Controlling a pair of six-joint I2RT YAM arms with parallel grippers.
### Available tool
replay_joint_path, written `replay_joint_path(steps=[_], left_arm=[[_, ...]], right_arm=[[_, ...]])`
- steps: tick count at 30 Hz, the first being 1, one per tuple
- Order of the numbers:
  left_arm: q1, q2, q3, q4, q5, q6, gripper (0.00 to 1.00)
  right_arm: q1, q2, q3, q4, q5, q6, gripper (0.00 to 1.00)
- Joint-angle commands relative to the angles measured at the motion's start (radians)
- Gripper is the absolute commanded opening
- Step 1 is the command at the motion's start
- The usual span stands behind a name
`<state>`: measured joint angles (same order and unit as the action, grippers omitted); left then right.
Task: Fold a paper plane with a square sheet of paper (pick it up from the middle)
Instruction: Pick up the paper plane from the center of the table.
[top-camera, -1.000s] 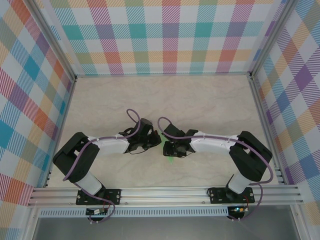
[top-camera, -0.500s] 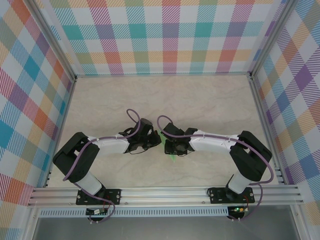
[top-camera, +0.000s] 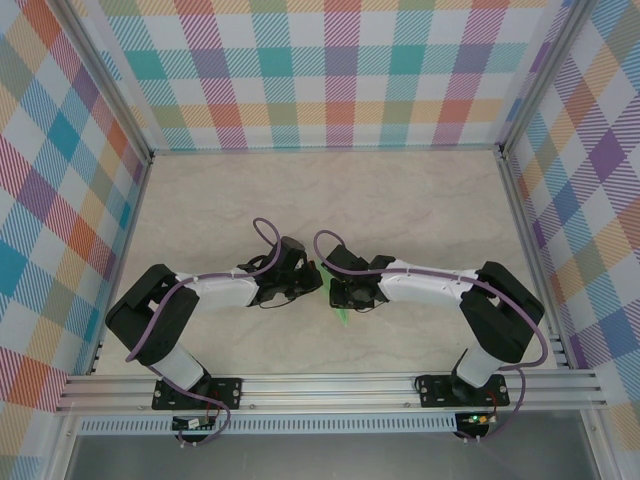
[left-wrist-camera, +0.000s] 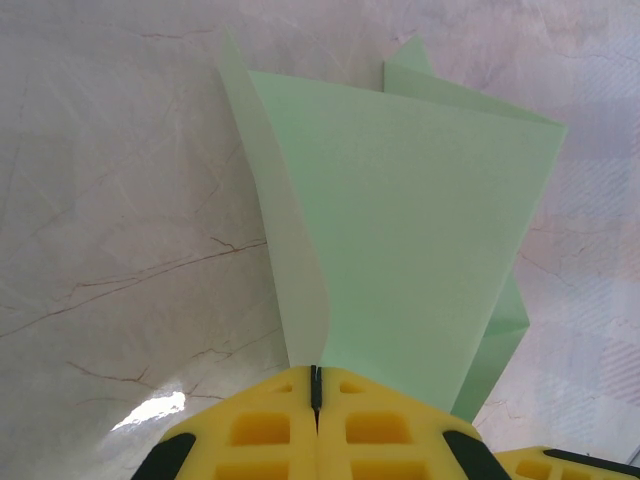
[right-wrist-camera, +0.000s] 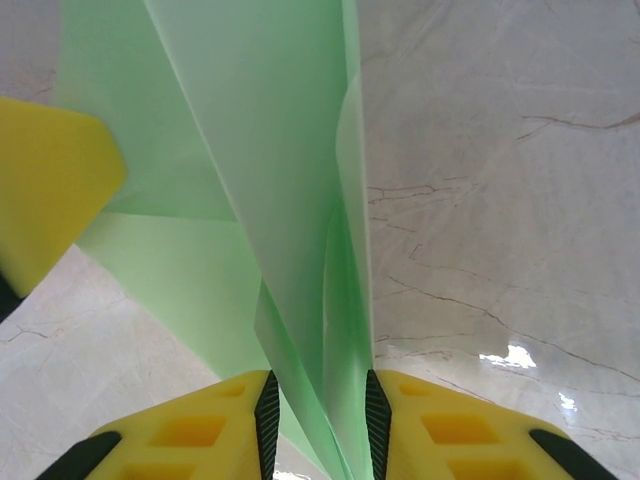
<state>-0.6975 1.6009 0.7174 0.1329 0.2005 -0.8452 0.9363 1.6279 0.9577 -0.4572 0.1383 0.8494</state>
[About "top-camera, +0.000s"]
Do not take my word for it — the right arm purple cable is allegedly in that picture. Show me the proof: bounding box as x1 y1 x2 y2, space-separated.
312 228 550 444

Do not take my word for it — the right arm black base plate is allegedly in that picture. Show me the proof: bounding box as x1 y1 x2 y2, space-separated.
417 374 510 409

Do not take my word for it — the aluminium frame post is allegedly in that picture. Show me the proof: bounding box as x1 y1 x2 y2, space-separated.
49 0 155 162
498 0 592 159

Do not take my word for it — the perforated grey cable tray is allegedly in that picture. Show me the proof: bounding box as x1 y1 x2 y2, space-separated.
78 412 459 435

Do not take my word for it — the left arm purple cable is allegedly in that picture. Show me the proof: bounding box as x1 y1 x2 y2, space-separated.
124 217 282 447

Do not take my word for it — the aluminium frame leg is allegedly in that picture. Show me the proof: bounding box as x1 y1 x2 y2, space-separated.
582 407 615 480
44 413 81 480

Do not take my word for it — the thin aluminium cross rail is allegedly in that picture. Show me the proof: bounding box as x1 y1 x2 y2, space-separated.
149 143 504 155

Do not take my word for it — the aluminium side rail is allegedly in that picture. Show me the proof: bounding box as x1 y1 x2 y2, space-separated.
88 154 154 376
497 149 572 370

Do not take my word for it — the grey metal sheet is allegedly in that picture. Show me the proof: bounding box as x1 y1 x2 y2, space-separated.
64 430 599 480

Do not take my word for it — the long aluminium mounting rail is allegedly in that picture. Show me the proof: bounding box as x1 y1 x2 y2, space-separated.
54 369 609 415

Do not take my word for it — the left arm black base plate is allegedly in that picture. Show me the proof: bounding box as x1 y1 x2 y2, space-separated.
152 377 244 412

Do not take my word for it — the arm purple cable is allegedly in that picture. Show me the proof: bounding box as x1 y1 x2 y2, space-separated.
124 217 282 447
312 228 550 444

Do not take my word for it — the light green paper sheet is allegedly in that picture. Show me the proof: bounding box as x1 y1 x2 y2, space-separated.
312 260 353 330

